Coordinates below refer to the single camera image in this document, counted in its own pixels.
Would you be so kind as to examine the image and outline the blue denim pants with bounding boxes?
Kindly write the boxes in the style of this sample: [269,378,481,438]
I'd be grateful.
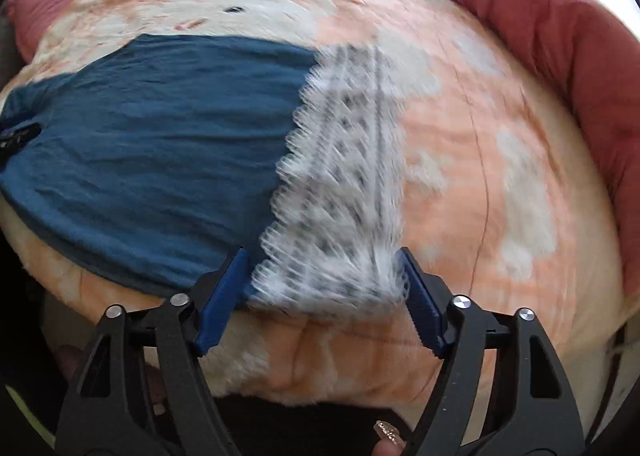
[1,35,407,317]

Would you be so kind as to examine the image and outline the green left sleeve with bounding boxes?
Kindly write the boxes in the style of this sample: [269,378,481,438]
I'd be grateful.
[6,386,55,450]

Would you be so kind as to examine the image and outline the peach white tufted blanket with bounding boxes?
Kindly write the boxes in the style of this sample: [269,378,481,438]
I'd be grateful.
[1,0,639,410]

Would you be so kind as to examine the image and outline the red bolster pillow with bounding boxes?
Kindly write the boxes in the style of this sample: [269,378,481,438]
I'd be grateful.
[452,0,639,295]

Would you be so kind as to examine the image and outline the right hand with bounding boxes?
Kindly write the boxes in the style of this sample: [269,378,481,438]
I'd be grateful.
[372,420,406,456]

